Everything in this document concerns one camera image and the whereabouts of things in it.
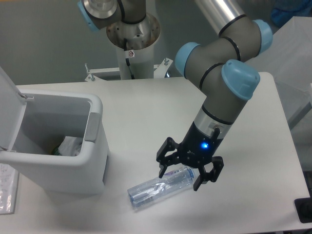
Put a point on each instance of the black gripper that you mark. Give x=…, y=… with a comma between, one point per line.
x=196, y=150

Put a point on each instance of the clear plastic water bottle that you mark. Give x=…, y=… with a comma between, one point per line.
x=155, y=190

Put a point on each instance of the white trash bag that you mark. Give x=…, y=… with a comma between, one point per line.
x=71, y=146

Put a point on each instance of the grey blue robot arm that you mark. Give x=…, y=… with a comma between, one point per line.
x=218, y=70

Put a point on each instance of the white trash can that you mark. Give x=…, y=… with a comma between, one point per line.
x=49, y=117

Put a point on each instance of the trash inside can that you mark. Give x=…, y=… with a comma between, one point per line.
x=56, y=152

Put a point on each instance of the white trash can lid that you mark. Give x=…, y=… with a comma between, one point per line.
x=12, y=109

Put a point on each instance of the black device at edge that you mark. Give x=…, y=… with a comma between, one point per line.
x=304, y=209

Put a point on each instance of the grey white side cabinet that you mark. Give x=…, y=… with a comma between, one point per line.
x=289, y=61

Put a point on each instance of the blue plastic bag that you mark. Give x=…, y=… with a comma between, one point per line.
x=284, y=10

